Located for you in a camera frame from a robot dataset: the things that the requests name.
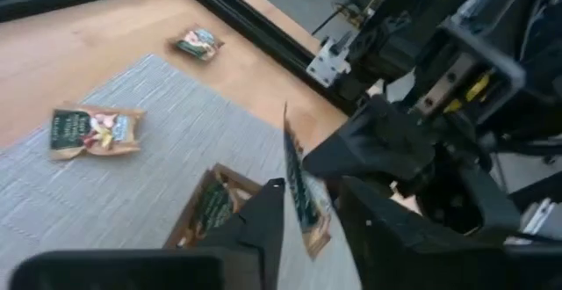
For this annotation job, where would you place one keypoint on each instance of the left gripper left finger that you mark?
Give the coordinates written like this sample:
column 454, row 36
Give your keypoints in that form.
column 259, row 246

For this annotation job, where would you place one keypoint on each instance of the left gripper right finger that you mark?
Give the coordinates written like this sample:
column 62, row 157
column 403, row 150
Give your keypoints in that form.
column 395, row 255

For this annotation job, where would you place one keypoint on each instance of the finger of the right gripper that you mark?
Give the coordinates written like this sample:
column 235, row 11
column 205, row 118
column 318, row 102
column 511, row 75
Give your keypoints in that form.
column 377, row 145
column 496, row 211

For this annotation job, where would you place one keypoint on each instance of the wooden tea box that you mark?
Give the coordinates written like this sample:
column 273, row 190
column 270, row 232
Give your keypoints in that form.
column 186, row 217

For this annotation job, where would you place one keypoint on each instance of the small green snack packet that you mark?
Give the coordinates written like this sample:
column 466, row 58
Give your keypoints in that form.
column 197, row 44

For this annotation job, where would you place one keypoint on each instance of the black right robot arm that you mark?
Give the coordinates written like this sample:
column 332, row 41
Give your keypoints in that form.
column 395, row 48

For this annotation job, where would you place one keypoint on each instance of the white box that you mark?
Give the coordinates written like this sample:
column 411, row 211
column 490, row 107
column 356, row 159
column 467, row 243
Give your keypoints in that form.
column 544, row 219

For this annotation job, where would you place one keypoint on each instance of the yellow gripper tag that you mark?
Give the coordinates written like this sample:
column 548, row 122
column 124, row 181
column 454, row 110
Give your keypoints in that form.
column 476, row 89

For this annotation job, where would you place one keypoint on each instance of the grey woven placemat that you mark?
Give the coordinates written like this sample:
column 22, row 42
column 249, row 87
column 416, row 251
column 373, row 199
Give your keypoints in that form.
column 175, row 118

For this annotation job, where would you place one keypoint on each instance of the black aluminium table frame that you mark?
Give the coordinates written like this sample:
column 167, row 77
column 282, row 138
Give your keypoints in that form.
column 254, row 26

